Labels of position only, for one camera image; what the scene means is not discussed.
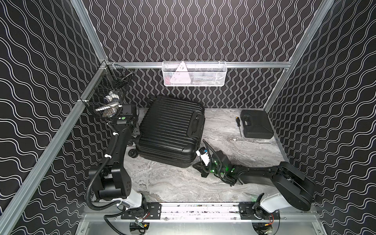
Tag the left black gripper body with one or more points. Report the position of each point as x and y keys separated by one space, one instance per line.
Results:
x=126 y=108

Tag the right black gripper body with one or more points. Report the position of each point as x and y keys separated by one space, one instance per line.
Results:
x=210 y=168

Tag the black ribbed hard-shell suitcase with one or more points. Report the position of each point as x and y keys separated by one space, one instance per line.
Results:
x=171 y=131

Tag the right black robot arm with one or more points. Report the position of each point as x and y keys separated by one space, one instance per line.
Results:
x=289 y=187

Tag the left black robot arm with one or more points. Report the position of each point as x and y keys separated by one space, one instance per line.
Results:
x=110 y=182

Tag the silver items in basket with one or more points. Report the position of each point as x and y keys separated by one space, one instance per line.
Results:
x=111 y=105

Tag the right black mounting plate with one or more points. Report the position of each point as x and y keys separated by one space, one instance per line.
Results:
x=258 y=212

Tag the black mounting plate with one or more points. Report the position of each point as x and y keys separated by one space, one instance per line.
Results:
x=258 y=212
x=151 y=211

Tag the black plastic tool case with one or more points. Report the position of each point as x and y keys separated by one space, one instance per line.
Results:
x=256 y=124

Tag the white triangle label card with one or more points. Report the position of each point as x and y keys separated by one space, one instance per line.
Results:
x=181 y=76

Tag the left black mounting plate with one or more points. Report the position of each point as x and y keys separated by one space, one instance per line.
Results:
x=151 y=211

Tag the black wire mesh basket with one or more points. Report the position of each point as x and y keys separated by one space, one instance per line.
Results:
x=115 y=78

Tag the black-handled screwdriver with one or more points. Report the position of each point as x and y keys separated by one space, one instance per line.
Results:
x=239 y=125

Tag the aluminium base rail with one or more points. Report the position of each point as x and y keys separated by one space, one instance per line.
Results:
x=221 y=212

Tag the clear plastic wall bin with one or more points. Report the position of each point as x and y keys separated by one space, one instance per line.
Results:
x=202 y=73

